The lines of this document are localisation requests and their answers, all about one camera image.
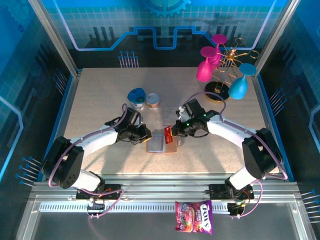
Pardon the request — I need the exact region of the brown leather card holder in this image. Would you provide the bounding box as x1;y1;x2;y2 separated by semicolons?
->
145;134;181;155

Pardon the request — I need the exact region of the orange can with white lid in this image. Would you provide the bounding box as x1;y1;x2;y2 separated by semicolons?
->
145;93;161;111

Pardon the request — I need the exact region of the white cup with blue lid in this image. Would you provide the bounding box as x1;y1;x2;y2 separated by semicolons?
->
126;87;147;111

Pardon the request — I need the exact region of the large magenta wine glass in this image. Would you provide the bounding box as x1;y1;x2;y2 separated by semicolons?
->
196;46;218;83

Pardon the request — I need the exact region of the blue wine glass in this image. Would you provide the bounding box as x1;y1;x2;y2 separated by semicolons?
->
227;62;257;100

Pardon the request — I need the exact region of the small controller board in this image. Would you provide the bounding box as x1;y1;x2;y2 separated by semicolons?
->
86;199;106;218
228;201;247;218

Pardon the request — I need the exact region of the purple candy bag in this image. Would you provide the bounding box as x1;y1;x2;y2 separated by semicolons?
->
174;199;214;236

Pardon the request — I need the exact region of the small magenta wine glass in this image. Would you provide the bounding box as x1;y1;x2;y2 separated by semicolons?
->
211;34;229;67

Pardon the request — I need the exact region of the gold wire glass rack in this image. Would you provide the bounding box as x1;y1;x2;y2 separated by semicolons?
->
204;37;260;103

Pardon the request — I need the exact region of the aluminium front frame rail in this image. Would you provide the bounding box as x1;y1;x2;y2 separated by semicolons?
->
29;172;301;203

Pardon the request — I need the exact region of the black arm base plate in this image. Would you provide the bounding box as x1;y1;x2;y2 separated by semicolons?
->
208;183;255;201
75;183;126;201

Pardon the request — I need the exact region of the aluminium table side rail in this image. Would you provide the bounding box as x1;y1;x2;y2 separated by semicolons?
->
41;71;82;182
251;73;288;182

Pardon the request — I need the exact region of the white slotted cable duct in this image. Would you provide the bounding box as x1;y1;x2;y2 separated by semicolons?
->
38;202;230;213

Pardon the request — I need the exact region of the aluminium frame post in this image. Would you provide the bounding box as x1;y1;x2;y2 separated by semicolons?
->
252;0;301;75
27;0;82;77

